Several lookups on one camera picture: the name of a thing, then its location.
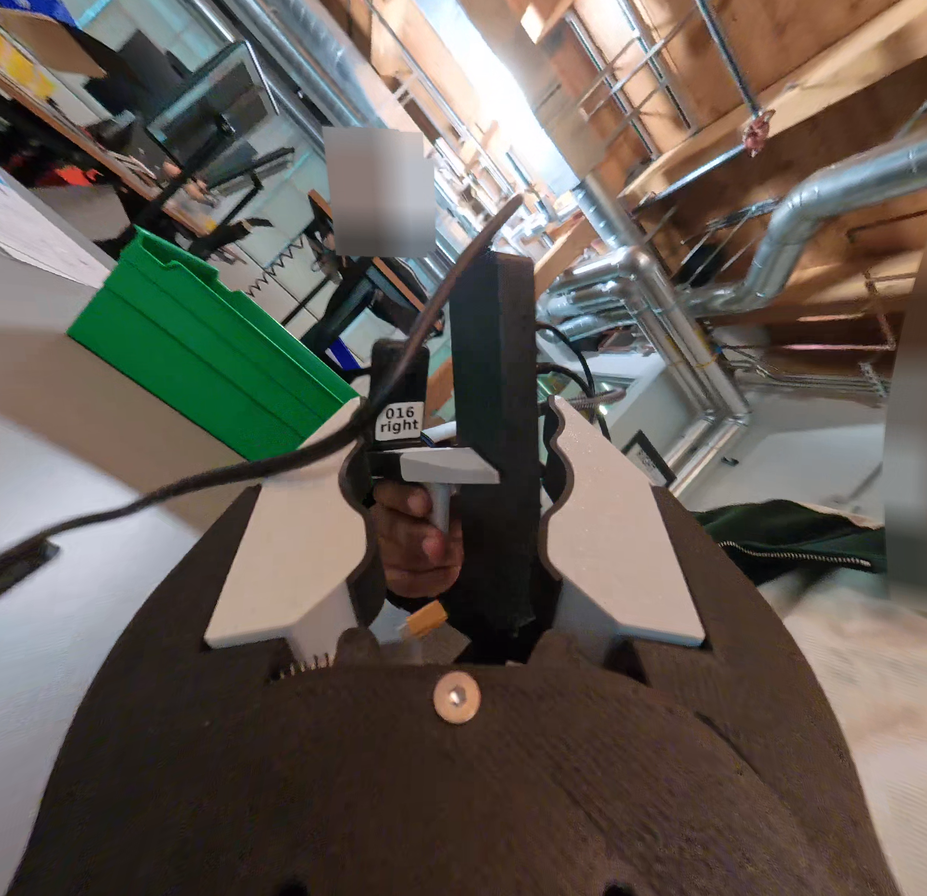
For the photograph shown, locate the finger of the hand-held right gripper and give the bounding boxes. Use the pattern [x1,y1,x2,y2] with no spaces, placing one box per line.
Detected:
[398,447,501,535]

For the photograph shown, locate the small blue storage bins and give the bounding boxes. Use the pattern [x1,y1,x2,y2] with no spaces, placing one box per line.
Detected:
[0,0,78,29]

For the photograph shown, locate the bent silver ventilation duct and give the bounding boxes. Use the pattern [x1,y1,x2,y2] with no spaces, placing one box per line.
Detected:
[724,131,927,319]

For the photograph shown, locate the framed marker poster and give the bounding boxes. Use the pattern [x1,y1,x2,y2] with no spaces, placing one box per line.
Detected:
[623,430,678,488]

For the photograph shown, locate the long spiral ventilation duct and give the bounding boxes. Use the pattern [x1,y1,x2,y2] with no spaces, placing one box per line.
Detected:
[196,0,381,132]

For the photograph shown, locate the grey desk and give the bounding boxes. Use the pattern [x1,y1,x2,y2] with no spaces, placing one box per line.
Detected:
[0,168,363,875]

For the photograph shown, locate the black computer monitor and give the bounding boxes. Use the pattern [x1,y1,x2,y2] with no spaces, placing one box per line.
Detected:
[148,41,281,159]

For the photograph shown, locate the person's right hand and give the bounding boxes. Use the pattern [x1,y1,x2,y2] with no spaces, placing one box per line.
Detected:
[373,479,464,598]

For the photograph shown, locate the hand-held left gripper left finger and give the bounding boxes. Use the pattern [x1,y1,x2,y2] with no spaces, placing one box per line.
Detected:
[204,398,385,654]

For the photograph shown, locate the green plastic bin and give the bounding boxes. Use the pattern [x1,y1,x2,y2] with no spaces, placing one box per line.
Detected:
[67,228,359,461]

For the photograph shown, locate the blue-bordered paper sheet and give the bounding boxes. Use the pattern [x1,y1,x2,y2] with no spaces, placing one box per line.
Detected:
[0,179,114,288]

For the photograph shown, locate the black USB hub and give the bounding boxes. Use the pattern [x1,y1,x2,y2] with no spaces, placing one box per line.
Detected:
[449,251,543,661]

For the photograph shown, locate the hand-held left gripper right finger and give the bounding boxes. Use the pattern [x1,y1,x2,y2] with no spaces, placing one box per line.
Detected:
[539,395,705,654]

